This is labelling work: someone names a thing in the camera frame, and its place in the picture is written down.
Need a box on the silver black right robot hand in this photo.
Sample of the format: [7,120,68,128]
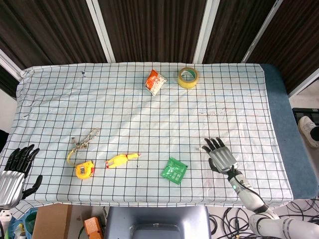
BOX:
[202,136,239,175]

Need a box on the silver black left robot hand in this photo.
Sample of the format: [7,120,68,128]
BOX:
[0,144,43,209]

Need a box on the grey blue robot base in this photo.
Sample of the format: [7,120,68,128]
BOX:
[103,206,211,239]

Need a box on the yellow tape roll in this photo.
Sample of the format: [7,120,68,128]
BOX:
[177,67,200,89]

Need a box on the blue green plastic bag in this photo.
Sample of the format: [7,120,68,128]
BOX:
[3,208,38,239]

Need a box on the green foil packet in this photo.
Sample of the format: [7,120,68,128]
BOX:
[161,157,189,185]

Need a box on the brown cardboard box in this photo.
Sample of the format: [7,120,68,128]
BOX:
[32,203,73,239]

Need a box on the yellow tape measure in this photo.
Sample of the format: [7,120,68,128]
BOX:
[67,148,96,180]

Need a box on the blue padded table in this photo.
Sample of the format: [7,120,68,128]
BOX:
[259,63,319,200]

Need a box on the white sneaker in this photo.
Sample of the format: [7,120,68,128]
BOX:
[298,116,319,149]

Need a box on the checkered white tablecloth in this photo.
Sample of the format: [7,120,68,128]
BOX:
[0,62,294,209]

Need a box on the orange device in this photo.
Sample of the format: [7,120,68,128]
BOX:
[83,217,106,239]

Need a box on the orange white snack packet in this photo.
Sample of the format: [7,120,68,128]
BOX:
[145,69,167,96]

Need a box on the yellow rubber chicken toy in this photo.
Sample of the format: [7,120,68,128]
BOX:
[105,152,141,170]

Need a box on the dark brown screen panel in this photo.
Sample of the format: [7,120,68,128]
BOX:
[0,0,112,72]
[200,0,279,65]
[259,0,319,94]
[96,0,210,63]

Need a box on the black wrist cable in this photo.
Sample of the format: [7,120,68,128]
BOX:
[231,164,259,196]

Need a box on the black floor cable tangle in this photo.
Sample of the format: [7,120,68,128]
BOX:
[208,198,319,239]

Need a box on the beige knotted rope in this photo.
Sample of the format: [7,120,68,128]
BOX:
[71,127,101,151]

